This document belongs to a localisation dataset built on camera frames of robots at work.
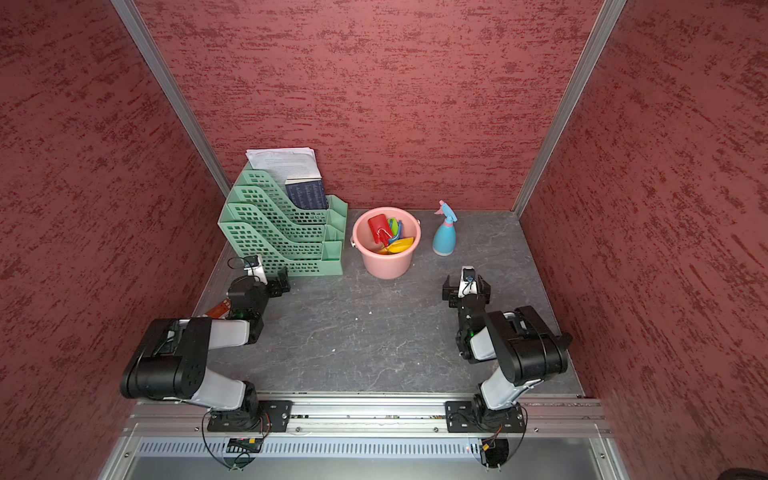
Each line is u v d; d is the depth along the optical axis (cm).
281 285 86
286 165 101
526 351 46
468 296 78
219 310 92
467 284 77
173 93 85
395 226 100
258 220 90
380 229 98
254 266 79
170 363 44
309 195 109
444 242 105
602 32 74
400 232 100
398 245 95
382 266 97
